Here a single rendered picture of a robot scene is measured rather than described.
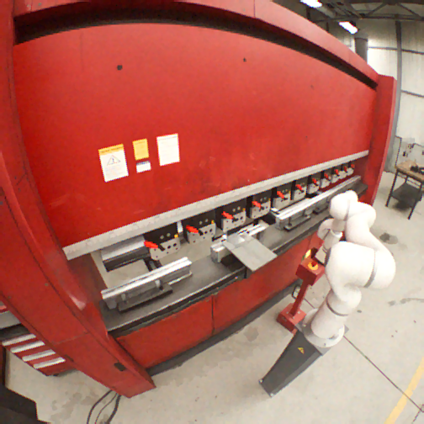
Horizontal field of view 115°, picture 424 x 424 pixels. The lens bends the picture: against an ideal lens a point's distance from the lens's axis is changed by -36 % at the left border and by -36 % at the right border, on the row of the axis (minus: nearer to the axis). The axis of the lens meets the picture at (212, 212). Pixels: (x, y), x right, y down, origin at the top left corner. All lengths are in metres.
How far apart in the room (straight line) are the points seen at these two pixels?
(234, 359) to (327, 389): 0.84
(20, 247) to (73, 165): 0.31
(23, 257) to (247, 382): 1.65
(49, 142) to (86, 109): 0.16
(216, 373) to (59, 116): 1.85
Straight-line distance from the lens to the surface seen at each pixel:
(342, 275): 0.63
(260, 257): 1.14
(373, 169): 2.92
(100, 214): 0.82
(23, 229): 0.62
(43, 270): 0.68
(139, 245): 1.30
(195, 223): 0.99
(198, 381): 1.82
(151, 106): 0.77
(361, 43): 2.72
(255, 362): 1.88
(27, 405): 0.63
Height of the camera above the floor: 1.77
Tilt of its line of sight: 31 degrees down
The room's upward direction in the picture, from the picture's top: 2 degrees counter-clockwise
